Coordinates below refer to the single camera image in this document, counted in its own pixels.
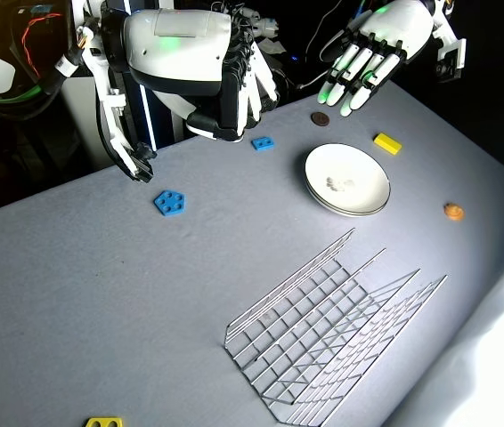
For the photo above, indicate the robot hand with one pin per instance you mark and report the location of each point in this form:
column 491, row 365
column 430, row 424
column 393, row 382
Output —
column 176, row 49
column 394, row 31

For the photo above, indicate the white plate with dark rim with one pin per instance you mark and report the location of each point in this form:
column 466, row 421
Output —
column 350, row 214
column 345, row 169

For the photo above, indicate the blue rectangular two-hole block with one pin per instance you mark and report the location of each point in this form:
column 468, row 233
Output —
column 262, row 143

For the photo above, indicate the yellow rectangular block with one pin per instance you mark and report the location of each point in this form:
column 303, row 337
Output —
column 387, row 143

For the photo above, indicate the brown round disc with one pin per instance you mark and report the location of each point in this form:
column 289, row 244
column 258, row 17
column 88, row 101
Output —
column 320, row 118

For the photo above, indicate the blue pentagon block with holes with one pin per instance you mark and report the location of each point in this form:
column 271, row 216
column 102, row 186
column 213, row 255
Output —
column 170, row 203

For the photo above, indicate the orange swirl toy pastry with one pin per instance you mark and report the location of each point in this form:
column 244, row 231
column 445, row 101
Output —
column 453, row 212

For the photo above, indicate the grey table cloth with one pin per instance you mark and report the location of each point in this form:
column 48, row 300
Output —
column 100, row 289

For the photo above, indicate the white backdrop sheet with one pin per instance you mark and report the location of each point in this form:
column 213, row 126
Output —
column 492, row 356

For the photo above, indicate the yellow block with holes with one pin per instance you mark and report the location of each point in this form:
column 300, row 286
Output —
column 103, row 422

